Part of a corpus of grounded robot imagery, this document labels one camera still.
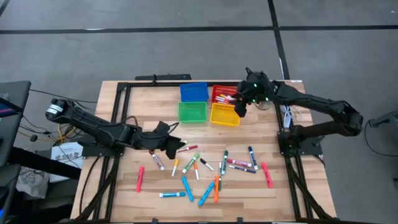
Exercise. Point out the thin yellow capped marker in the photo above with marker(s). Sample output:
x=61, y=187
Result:
x=175, y=167
x=225, y=95

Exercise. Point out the thin pink capped marker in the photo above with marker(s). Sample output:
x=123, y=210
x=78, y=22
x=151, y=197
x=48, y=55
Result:
x=221, y=99
x=230, y=97

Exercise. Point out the thin green Expo marker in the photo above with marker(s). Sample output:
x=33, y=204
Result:
x=219, y=180

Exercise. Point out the thin purple Expo marker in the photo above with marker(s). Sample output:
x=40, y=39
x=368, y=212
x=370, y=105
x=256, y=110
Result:
x=242, y=169

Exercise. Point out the white printed paper sheet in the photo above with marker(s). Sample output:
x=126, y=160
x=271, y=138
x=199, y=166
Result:
x=66, y=154

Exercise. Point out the dark grey floor stand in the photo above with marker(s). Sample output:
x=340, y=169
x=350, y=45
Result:
x=385, y=119

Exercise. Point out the red plastic basket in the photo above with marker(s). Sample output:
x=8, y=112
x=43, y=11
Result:
x=217, y=90

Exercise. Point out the thick magenta Expo marker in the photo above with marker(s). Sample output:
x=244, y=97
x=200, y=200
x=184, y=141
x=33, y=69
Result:
x=239, y=163

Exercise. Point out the black diagonal beam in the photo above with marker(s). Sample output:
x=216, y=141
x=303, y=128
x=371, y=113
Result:
x=46, y=163

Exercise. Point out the pink highlighter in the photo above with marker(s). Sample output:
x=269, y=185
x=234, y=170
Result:
x=140, y=179
x=267, y=175

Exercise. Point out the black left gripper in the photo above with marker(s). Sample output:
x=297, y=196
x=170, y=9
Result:
x=155, y=140

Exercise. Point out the thick red Expo marker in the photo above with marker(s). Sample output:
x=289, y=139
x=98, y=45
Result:
x=157, y=161

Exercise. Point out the white bulb lamp wooden base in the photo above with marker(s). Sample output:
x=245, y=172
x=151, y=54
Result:
x=263, y=106

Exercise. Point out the grey patterned cloth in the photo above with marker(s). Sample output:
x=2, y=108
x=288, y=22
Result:
x=32, y=183

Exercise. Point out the black bar device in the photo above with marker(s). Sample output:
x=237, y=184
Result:
x=174, y=76

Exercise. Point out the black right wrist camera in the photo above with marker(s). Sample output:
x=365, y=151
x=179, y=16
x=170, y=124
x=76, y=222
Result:
x=241, y=109

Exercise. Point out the open laptop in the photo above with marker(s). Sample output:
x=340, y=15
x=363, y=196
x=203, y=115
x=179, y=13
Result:
x=9, y=107

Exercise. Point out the green plastic basket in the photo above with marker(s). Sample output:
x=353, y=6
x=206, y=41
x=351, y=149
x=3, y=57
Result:
x=192, y=112

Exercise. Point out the thin white marker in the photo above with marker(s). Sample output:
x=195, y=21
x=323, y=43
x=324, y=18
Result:
x=220, y=102

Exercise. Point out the dark grey side desk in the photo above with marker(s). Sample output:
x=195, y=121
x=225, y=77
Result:
x=18, y=87

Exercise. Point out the thick light green Expo marker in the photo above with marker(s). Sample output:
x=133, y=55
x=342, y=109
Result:
x=190, y=163

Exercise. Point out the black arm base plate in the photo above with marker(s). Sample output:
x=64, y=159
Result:
x=311, y=146
x=99, y=152

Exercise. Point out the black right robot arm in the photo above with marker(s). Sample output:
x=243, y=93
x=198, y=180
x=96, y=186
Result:
x=311, y=101

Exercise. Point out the thick dark green Expo marker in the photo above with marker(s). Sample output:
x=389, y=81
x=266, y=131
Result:
x=224, y=162

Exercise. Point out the orange Sharpie highlighter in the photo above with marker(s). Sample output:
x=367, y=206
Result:
x=216, y=188

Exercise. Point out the yellow plastic basket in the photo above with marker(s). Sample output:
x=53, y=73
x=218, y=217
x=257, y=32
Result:
x=224, y=116

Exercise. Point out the thin red capped marker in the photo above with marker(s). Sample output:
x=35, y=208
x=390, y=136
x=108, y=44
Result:
x=188, y=148

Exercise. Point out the thin black capped marker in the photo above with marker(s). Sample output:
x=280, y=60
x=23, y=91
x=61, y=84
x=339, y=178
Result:
x=207, y=164

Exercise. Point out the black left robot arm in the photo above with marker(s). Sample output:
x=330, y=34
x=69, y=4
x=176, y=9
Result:
x=93, y=123

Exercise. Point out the thick blue Expo marker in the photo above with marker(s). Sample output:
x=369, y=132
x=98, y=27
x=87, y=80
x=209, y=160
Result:
x=253, y=158

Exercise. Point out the light blue highlighter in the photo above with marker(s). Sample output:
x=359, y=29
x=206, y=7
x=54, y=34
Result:
x=187, y=189
x=206, y=194

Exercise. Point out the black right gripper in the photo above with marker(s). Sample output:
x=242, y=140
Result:
x=256, y=88

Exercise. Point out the blue plastic basket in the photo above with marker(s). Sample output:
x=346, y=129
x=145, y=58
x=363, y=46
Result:
x=194, y=91

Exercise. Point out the thick teal Expo marker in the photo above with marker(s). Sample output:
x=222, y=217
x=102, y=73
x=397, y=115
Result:
x=172, y=194

